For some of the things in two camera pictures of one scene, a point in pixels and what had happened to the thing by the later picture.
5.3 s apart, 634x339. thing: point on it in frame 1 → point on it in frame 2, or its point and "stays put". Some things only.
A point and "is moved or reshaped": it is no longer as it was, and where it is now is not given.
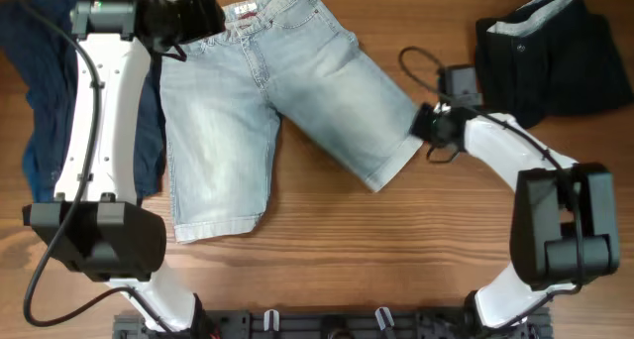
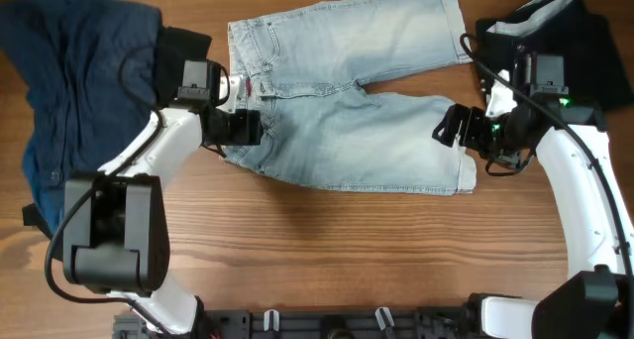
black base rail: (333, 324) stays put
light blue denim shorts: (285, 56) is moved or reshaped
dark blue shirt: (37, 33) stays put
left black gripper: (196, 14) → (253, 127)
